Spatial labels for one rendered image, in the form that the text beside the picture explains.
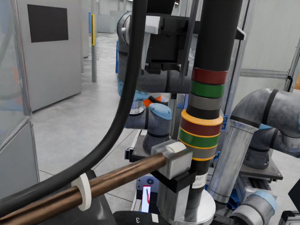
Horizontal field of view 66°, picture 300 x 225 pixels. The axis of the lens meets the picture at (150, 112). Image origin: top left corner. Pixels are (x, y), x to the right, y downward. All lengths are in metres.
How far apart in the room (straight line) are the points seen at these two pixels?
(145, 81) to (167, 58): 0.18
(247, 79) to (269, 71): 0.22
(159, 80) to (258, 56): 1.88
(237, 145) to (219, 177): 0.12
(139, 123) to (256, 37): 1.51
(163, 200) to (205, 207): 0.06
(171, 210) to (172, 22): 0.23
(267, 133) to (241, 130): 0.40
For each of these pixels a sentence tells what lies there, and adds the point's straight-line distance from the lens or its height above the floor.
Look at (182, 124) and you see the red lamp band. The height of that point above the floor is 1.57.
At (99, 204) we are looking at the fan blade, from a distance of 0.39.
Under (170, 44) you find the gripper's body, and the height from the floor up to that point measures 1.63.
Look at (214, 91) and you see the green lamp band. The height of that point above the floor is 1.61.
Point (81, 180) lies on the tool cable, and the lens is 0.17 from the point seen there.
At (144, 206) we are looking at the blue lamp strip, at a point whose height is 1.11.
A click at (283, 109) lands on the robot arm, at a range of 0.76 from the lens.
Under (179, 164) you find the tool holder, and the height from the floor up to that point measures 1.54.
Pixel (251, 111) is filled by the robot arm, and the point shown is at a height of 1.42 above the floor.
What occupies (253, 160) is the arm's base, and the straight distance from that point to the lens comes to 1.23.
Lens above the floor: 1.66
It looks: 22 degrees down
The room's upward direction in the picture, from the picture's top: 5 degrees clockwise
